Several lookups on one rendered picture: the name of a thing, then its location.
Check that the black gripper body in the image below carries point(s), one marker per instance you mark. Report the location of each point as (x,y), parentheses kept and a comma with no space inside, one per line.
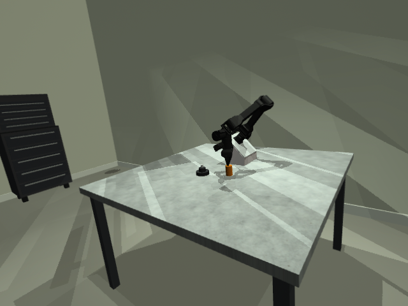
(228,146)

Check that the orange knob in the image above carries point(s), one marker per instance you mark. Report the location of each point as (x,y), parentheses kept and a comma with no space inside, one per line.
(229,171)

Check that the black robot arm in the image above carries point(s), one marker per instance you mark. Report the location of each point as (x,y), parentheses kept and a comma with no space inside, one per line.
(234,124)

